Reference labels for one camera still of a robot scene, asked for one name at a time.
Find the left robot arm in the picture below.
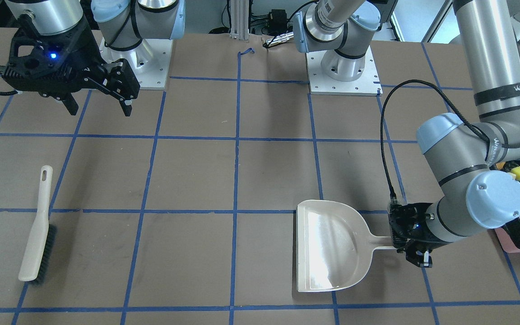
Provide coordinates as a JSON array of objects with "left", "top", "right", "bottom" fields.
[{"left": 385, "top": 0, "right": 520, "bottom": 267}]

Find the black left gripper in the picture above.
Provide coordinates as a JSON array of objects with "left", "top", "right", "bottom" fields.
[{"left": 388, "top": 202, "right": 441, "bottom": 268}]

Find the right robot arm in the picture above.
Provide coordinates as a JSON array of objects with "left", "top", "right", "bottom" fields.
[{"left": 1, "top": 0, "right": 185, "bottom": 116}]

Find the aluminium frame post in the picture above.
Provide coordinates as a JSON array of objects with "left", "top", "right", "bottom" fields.
[{"left": 228, "top": 0, "right": 251, "bottom": 42}]

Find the beige dustpan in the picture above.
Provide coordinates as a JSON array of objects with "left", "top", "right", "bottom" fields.
[{"left": 296, "top": 200, "right": 394, "bottom": 293}]

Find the beige hand brush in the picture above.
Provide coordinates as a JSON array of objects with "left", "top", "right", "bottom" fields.
[{"left": 18, "top": 165, "right": 56, "bottom": 285}]

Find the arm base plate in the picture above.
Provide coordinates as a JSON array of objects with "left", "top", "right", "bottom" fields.
[
  {"left": 306, "top": 47, "right": 382, "bottom": 96},
  {"left": 99, "top": 39, "right": 175, "bottom": 90}
]

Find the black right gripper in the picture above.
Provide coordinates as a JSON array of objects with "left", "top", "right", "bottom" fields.
[{"left": 2, "top": 20, "right": 140, "bottom": 117}]

